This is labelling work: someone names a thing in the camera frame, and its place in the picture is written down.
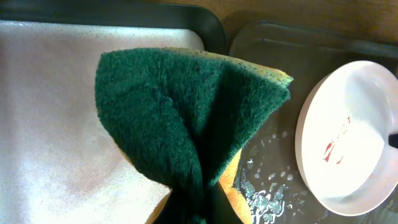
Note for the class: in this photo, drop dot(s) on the pink plate with red stain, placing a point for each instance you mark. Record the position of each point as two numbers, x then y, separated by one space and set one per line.
342 138

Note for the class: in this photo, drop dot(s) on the small black tray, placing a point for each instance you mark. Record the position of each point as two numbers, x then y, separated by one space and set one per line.
123 13

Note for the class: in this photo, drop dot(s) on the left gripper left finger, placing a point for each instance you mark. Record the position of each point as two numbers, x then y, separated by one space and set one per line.
181 207

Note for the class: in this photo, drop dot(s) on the large brown serving tray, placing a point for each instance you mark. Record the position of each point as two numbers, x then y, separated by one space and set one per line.
268 175

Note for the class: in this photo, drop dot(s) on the green and yellow sponge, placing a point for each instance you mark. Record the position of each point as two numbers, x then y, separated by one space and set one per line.
181 117

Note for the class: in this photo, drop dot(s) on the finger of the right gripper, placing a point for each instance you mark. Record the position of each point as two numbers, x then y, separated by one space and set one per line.
393 140

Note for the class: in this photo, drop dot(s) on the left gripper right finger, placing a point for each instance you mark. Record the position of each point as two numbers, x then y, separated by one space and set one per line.
218 209

